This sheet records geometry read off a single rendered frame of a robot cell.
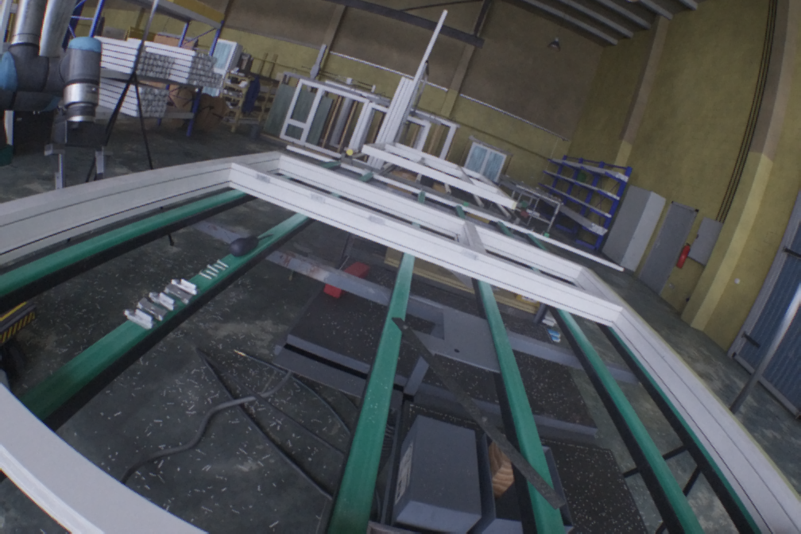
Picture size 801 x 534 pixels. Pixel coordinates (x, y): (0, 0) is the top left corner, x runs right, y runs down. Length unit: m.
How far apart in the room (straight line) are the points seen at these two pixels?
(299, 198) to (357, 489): 0.92
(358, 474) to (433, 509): 0.27
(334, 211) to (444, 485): 0.81
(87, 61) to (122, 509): 0.87
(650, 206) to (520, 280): 9.04
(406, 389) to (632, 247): 9.33
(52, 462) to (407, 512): 0.54
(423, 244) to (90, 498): 1.03
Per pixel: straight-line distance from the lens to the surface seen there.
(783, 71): 8.79
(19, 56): 1.07
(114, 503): 0.31
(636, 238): 10.13
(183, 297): 0.62
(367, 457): 0.46
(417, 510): 0.69
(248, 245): 0.79
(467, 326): 0.87
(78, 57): 0.99
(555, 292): 1.26
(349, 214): 1.15
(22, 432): 0.36
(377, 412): 0.52
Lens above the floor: 1.21
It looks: 15 degrees down
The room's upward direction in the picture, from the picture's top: 20 degrees clockwise
